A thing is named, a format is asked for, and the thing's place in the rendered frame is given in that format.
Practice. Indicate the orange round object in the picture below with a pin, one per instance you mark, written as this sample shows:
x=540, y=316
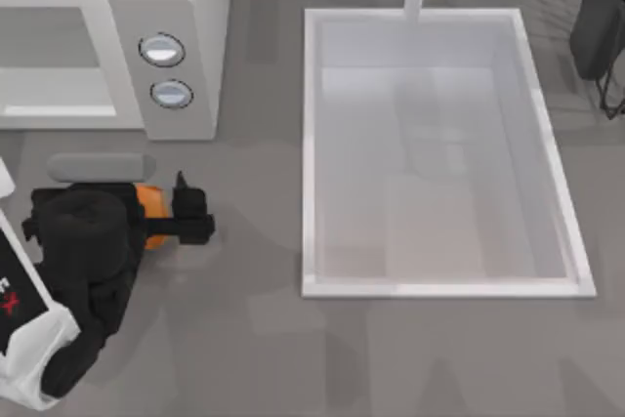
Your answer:
x=155, y=201

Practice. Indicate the large round microwave knob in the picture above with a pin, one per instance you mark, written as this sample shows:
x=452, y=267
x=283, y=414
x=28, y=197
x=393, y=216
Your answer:
x=161, y=50

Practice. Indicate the pale microwave door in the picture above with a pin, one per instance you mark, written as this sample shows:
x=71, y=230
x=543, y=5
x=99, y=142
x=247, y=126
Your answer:
x=110, y=70

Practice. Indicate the pale grey rounded box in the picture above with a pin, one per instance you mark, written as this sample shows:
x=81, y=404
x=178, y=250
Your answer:
x=97, y=167

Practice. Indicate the white sink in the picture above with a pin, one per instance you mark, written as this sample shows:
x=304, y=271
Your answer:
x=439, y=168

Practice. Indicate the black stand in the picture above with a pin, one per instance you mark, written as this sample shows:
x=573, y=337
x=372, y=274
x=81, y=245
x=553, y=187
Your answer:
x=596, y=21

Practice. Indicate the small round microwave knob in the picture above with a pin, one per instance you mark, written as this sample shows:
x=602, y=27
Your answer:
x=171, y=94

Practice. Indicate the pale microwave oven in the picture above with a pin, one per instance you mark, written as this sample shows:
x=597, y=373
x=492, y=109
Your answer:
x=205, y=46

